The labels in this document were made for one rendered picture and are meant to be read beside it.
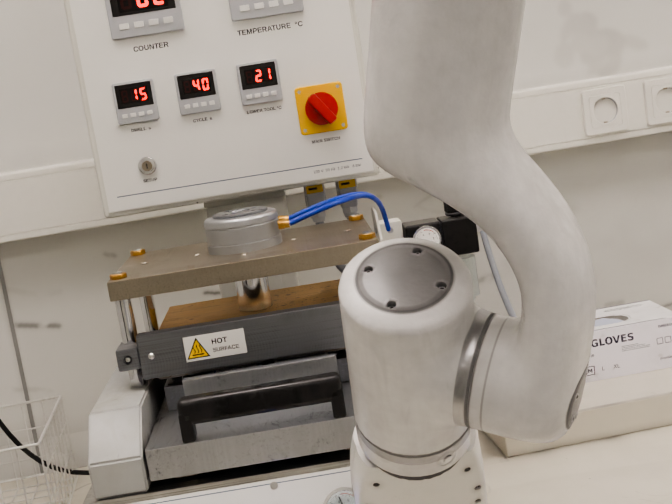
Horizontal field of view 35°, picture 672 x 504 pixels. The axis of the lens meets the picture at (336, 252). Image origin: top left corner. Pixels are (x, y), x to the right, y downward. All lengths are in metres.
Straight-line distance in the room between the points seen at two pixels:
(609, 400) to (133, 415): 0.70
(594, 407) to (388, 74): 0.90
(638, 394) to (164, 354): 0.70
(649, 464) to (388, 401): 0.73
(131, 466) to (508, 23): 0.56
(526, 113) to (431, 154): 1.04
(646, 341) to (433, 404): 0.92
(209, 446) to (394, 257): 0.37
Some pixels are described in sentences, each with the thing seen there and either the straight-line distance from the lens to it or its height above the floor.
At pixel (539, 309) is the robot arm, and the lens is 0.63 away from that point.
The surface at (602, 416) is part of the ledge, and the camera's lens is 1.46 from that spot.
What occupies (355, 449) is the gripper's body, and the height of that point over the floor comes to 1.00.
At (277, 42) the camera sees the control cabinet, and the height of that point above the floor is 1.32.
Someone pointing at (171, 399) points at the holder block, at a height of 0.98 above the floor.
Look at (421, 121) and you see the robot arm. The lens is 0.61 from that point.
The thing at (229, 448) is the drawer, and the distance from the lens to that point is 0.98.
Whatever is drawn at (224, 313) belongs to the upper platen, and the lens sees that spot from 1.14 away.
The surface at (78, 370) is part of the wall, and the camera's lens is 1.68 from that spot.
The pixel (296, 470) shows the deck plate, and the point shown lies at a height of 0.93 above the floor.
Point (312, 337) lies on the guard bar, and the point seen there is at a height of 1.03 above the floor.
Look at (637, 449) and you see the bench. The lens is 1.43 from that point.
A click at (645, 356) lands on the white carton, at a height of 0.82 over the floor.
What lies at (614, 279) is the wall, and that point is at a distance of 1.77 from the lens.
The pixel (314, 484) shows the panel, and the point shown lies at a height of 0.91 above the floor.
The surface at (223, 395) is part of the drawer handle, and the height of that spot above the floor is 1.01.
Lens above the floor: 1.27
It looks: 9 degrees down
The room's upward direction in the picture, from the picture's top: 9 degrees counter-clockwise
